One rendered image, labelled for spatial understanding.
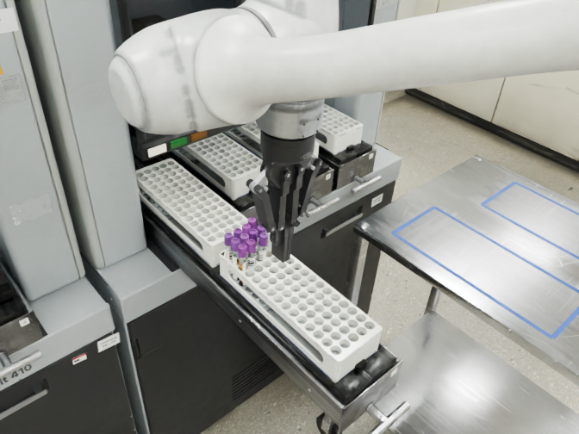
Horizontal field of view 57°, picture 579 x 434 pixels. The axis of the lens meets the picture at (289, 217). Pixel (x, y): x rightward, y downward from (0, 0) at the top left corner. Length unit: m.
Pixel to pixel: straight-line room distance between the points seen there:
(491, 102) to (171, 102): 2.86
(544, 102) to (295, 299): 2.44
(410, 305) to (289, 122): 1.51
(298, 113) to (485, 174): 0.75
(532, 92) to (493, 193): 1.91
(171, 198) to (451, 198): 0.60
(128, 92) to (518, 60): 0.33
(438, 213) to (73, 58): 0.75
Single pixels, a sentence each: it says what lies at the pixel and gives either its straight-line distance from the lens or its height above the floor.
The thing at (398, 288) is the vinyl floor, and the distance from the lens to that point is 2.16.
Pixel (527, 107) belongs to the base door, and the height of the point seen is 0.25.
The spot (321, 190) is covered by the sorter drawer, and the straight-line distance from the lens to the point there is 1.28.
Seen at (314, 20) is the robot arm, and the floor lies 1.31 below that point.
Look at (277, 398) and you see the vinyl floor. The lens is 1.79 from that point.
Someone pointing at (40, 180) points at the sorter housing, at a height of 0.98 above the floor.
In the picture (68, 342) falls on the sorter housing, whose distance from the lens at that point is 1.08.
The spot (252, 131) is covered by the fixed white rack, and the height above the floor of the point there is 0.86.
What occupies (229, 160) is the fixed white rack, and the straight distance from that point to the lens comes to 1.18.
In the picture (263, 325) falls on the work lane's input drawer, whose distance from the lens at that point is 0.91.
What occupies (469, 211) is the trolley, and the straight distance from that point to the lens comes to 1.20.
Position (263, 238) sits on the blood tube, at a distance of 0.89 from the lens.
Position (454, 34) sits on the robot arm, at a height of 1.36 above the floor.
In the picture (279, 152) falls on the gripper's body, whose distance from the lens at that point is 0.71.
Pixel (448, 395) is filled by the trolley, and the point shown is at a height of 0.28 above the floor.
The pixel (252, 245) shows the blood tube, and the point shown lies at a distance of 0.88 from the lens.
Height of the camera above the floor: 1.50
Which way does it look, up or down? 38 degrees down
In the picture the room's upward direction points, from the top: 4 degrees clockwise
